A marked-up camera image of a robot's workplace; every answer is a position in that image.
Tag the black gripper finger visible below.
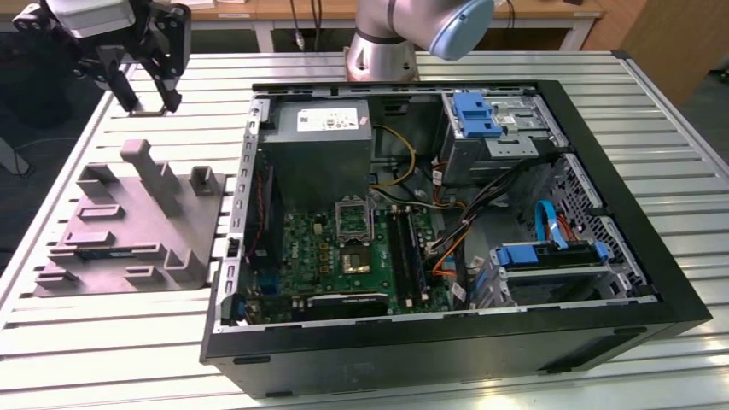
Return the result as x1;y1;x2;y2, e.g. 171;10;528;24
139;3;192;114
12;3;141;116

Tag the CPU socket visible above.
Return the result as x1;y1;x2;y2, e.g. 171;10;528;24
340;249;377;277

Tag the grey parts rack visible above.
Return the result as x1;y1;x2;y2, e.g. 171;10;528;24
32;138;239;298

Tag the grey power supply unit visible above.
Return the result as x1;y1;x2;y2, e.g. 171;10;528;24
259;100;376;211

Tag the RAM stick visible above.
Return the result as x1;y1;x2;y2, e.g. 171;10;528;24
73;246;137;260

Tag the black case fan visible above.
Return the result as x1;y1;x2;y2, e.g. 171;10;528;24
248;161;287;275

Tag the metal socket cover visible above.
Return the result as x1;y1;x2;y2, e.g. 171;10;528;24
332;196;376;247

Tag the blue drive bay latch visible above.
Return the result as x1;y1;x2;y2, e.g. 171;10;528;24
453;91;504;138

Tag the green motherboard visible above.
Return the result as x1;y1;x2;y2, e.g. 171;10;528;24
237;196;452;325

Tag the black RAM slot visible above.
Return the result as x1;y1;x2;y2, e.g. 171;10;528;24
386;204;412;302
401;205;433;303

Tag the silver drive cage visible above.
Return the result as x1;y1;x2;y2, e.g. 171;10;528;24
441;91;572;188

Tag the wooden desk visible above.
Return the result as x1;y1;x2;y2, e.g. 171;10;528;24
0;0;606;55

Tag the black graphics card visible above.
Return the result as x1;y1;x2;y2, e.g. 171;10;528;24
305;291;393;320

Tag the hard disk in blue carrier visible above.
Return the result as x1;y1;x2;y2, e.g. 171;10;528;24
493;240;610;271

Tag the black PC case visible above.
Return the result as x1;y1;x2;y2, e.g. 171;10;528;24
197;79;714;401

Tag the wooden cabinet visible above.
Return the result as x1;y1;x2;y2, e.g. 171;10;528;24
584;0;729;108

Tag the silver disk bay cage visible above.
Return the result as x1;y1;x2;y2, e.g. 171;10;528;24
466;255;657;309

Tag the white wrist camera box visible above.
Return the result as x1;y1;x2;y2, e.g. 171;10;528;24
43;0;139;40

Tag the black camera cable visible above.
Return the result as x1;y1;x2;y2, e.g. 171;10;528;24
288;0;321;49

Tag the yellow wire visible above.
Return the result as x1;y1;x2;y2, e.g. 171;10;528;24
372;123;418;188

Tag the grey wire bundle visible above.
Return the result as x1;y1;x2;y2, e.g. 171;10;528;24
368;186;469;211

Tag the black cable bundle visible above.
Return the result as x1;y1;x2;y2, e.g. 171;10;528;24
426;153;562;254

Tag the orange wire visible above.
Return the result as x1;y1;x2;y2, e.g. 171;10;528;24
430;250;458;279

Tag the light blue wire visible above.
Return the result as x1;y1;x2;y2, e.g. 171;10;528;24
534;199;570;251

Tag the red wire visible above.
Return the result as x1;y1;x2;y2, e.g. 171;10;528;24
557;212;585;245

